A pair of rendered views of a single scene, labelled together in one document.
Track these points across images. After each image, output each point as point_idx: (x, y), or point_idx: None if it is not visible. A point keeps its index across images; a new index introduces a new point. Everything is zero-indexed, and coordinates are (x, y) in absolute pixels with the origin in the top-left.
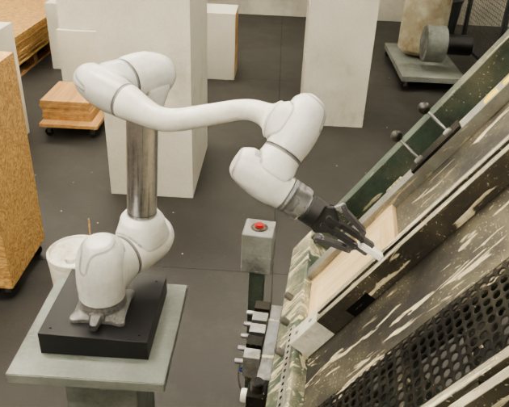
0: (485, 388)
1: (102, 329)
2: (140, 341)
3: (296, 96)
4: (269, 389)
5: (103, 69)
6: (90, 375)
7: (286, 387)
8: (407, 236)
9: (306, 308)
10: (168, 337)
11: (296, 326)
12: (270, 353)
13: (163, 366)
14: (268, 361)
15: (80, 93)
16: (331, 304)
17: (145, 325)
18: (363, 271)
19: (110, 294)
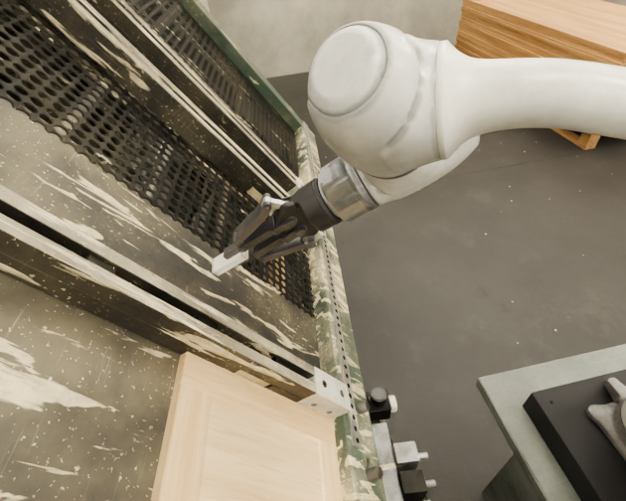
0: (172, 83)
1: (601, 394)
2: (540, 392)
3: (395, 28)
4: (359, 373)
5: None
6: (558, 364)
7: (337, 341)
8: (163, 286)
9: (345, 494)
10: (532, 455)
11: (350, 439)
12: (386, 474)
13: (498, 402)
14: (383, 457)
15: None
16: (293, 361)
17: (561, 423)
18: (244, 345)
19: None
